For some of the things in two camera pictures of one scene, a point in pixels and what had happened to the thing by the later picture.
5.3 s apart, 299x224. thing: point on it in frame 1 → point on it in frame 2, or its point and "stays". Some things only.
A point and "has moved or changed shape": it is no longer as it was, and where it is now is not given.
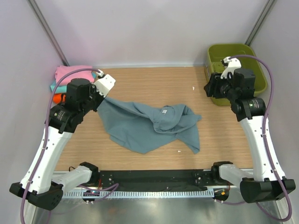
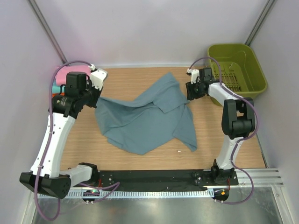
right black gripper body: x=223 y=87 → x=195 y=90
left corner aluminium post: x=47 y=31 stays
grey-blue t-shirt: x=145 y=129 has moved or changed shape
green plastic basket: x=217 y=52 stays
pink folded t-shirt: x=62 y=70 stays
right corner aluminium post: x=270 y=5 stays
